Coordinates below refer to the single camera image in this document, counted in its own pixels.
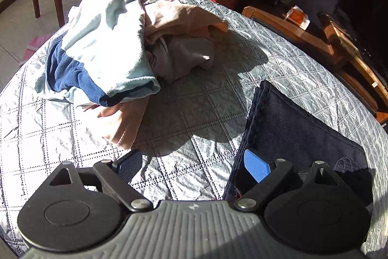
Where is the black television screen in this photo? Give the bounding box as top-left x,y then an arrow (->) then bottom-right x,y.
333,0 -> 387,77

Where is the wooden TV stand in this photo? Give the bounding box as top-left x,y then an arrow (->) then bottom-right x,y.
317,12 -> 387,127

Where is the orange tissue box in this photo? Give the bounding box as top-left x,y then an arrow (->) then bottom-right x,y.
285,5 -> 310,30

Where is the light blue fleece garment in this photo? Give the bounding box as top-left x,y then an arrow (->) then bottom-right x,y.
35,0 -> 161,107

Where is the grey garment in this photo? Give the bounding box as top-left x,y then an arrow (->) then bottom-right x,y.
145,35 -> 214,83

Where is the dark navy garment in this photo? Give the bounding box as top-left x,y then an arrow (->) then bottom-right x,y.
222,80 -> 373,206

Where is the grey quilted table cover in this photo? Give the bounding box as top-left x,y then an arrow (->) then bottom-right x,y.
1,0 -> 387,258

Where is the wooden low side table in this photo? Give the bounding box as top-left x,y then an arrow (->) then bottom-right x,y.
242,6 -> 341,67

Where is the pink bag on floor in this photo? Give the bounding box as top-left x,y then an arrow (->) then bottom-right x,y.
19,35 -> 51,66

